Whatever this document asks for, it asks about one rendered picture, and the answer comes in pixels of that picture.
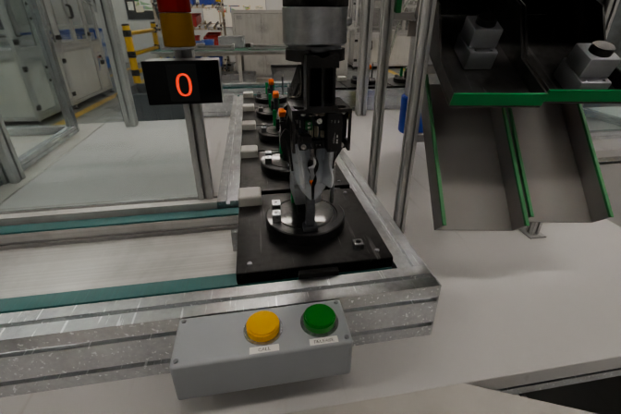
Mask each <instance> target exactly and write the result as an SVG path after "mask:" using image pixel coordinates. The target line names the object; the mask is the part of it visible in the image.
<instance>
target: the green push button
mask: <svg viewBox="0 0 621 414"><path fill-rule="evenodd" d="M303 322H304V325H305V327H306V328H307V329H308V330H309V331H311V332H313V333H315V334H325V333H327V332H329V331H331V330H332V329H333V328H334V326H335V312H334V310H333V309H332V308H330V307H329V306H327V305H324V304H314V305H311V306H309V307H308V308H307V309H306V310H305V311H304V314H303Z"/></svg>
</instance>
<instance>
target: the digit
mask: <svg viewBox="0 0 621 414"><path fill-rule="evenodd" d="M165 71H166V76H167V81H168V87H169V92H170V97H171V102H183V101H200V100H201V97H200V90H199V83H198V77H197V70H196V64H174V65H165Z"/></svg>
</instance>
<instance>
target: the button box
mask: <svg viewBox="0 0 621 414"><path fill-rule="evenodd" d="M314 304H324V305H327V306H329V307H330V308H332V309H333V310H334V312H335V326H334V328H333V329H332V330H331V331H329V332H327V333H325V334H315V333H313V332H311V331H309V330H308V329H307V328H306V327H305V325H304V322H303V314H304V311H305V310H306V309H307V308H308V307H309V306H311V305H314ZM258 311H271V312H273V313H274V314H276V315H277V317H278V319H279V325H280V328H279V332H278V334H277V335H276V336H275V337H274V338H273V339H271V340H269V341H265V342H257V341H254V340H252V339H251V338H250V337H249V336H248V334H247V326H246V324H247V320H248V318H249V317H250V316H251V315H252V314H254V313H255V312H258ZM352 347H353V340H352V337H351V333H350V331H349V328H348V325H347V320H346V317H345V314H344V312H343V309H342V306H341V303H340V300H338V299H336V300H328V301H321V302H313V303H306V304H298V305H291V306H284V307H276V308H269V309H261V310H247V311H240V312H232V313H226V314H218V315H211V316H203V317H196V318H188V319H182V320H180V321H179V324H178V328H177V336H176V341H175V344H174V349H173V353H172V358H171V361H170V366H169V369H170V372H171V376H172V379H173V383H174V387H175V389H176V393H177V398H178V399H179V400H183V399H189V398H195V397H201V396H212V395H218V394H223V393H230V392H236V391H241V390H248V389H253V388H259V387H265V386H271V385H277V384H288V383H294V382H299V381H306V380H311V379H317V378H323V377H329V376H335V375H341V374H347V373H350V371H351V359H352Z"/></svg>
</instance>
